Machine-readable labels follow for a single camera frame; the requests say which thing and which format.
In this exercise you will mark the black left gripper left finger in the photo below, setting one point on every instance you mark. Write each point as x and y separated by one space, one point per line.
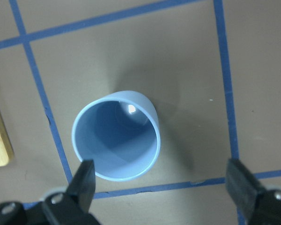
71 207

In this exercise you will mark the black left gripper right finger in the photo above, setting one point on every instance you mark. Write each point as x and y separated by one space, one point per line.
259 204

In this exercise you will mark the light blue plastic cup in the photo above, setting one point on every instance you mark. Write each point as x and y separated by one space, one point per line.
120 133

